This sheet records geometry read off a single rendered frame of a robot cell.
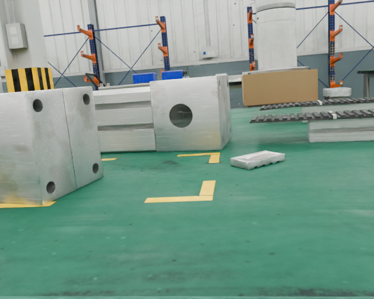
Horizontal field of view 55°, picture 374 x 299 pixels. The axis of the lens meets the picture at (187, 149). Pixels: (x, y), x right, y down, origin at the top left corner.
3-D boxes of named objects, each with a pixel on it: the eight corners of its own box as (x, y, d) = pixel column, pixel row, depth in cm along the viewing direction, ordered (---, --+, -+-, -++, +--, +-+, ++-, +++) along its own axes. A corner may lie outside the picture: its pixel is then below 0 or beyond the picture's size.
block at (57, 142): (116, 170, 41) (105, 85, 39) (42, 206, 30) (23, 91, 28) (46, 169, 44) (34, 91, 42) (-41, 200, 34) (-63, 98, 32)
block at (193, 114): (234, 134, 59) (230, 74, 57) (221, 150, 47) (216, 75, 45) (180, 136, 61) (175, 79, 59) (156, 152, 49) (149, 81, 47)
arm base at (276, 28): (249, 75, 127) (246, 20, 124) (306, 70, 122) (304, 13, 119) (245, 74, 109) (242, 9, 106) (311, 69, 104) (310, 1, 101)
